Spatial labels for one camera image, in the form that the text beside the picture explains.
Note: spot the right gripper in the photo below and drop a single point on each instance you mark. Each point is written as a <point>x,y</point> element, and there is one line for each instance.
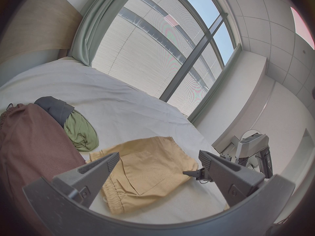
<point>204,177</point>

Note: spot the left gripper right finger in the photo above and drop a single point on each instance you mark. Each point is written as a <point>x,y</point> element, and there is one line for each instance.
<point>228,178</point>

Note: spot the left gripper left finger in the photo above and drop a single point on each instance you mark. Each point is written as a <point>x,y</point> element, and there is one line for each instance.
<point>91,178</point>

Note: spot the tan shorts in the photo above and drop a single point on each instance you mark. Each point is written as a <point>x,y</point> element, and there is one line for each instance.
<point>147,171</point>

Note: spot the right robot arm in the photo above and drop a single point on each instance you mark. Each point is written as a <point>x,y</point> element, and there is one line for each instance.
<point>251,144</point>

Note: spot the bed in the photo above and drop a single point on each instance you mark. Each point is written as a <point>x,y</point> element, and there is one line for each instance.
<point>135,112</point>

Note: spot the green garment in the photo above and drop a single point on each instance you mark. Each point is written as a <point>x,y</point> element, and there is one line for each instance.
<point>81,131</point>

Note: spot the round white mirror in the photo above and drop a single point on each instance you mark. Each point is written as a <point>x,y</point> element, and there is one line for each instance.
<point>251,133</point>

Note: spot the brown shorts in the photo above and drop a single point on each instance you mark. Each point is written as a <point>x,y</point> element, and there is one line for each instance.
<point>32,151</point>

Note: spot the black garment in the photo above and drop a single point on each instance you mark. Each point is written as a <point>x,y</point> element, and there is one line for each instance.
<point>54,107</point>

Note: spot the window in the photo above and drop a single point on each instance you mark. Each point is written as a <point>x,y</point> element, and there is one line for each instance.
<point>160,45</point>

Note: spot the grey-green curtain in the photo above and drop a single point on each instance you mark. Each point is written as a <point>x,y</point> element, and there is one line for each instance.
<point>86,38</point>

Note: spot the square ceiling light panel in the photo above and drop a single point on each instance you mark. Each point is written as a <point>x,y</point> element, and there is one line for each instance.
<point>305,28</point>

